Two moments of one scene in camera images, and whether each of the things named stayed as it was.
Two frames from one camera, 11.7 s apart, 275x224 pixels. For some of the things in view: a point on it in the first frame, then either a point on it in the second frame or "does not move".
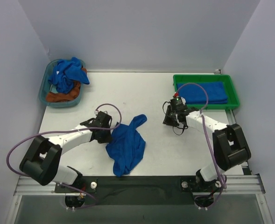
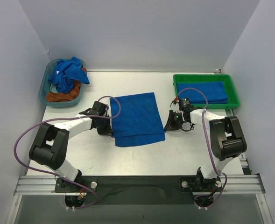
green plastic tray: [232, 98] does not move
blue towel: [193, 94] does not move
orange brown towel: [74, 93] does not move
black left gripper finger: [102, 137] -> [104, 130]
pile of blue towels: [66, 73] does not move
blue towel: [127, 145] -> [140, 122]
